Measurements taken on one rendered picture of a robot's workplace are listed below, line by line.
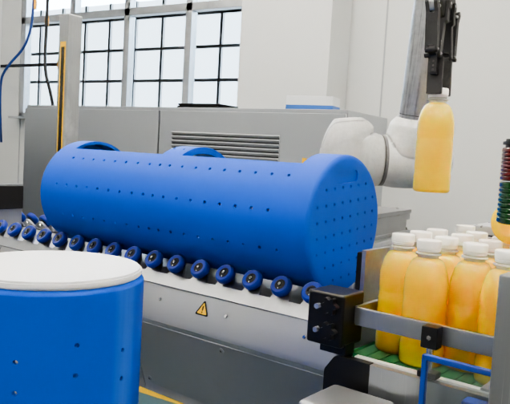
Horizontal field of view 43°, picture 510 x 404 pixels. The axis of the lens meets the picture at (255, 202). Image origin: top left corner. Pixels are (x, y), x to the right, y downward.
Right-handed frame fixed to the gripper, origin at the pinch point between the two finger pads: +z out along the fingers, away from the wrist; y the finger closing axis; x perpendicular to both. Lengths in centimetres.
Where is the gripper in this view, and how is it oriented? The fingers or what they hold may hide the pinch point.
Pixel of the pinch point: (439, 78)
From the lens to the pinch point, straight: 134.0
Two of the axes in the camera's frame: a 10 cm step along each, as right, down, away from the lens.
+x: 8.1, 0.7, -5.9
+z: -0.5, 10.0, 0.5
